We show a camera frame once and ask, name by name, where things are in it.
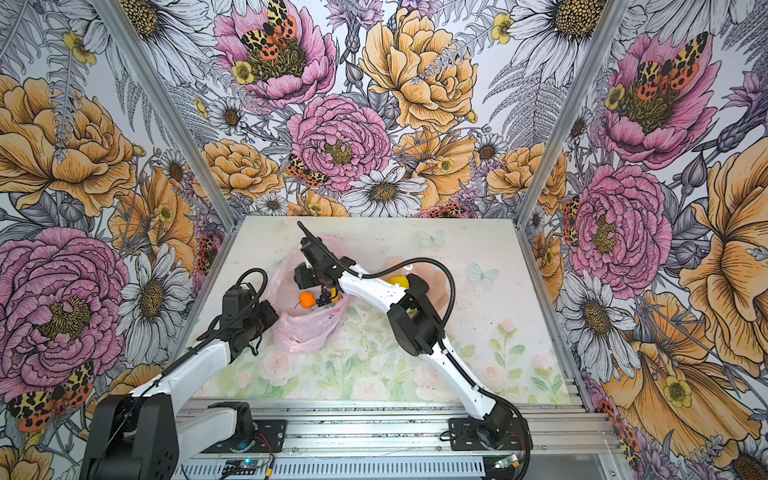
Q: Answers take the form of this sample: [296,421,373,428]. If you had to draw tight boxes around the pink printed plastic bag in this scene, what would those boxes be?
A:
[266,248,350,354]

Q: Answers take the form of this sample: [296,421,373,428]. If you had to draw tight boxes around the fake orange tangerine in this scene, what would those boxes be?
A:
[298,291,317,309]

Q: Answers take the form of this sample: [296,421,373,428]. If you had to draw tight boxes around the fake yellow lemon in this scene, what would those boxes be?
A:
[388,276,410,289]

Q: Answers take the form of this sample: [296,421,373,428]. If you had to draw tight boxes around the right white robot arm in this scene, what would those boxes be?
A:
[294,229,533,453]

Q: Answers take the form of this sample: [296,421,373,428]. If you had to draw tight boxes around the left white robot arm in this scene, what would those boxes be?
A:
[80,285,279,479]

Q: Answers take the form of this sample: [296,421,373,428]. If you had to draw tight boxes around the left green circuit board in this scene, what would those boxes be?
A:
[221,458,273,479]

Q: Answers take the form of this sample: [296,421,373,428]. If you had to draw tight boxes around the green circuit board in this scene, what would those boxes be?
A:
[221,458,273,479]
[493,454,521,470]

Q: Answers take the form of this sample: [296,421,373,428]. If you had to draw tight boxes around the right green circuit board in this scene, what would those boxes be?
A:
[493,454,521,470]

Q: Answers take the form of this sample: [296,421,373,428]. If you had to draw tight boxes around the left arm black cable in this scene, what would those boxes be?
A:
[101,267,270,469]

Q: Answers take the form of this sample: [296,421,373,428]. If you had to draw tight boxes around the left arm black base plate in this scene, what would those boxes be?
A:
[242,419,288,454]

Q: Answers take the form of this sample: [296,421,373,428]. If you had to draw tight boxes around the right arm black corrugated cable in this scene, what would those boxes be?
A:
[296,220,457,337]

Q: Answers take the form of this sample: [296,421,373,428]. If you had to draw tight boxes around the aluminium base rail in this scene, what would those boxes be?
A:
[173,398,625,463]

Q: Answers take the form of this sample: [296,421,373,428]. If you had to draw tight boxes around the white ventilated cable duct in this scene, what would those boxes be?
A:
[172,456,486,479]

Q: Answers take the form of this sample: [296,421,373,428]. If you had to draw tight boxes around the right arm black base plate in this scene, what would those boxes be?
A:
[439,417,533,451]

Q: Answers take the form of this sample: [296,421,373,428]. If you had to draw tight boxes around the left aluminium corner post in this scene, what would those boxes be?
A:
[94,1,238,232]

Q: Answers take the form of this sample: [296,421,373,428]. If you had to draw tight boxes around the aluminium corner post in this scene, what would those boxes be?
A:
[515,0,630,230]
[94,1,238,232]

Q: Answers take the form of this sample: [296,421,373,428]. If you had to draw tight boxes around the right aluminium corner post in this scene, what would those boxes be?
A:
[515,0,630,230]

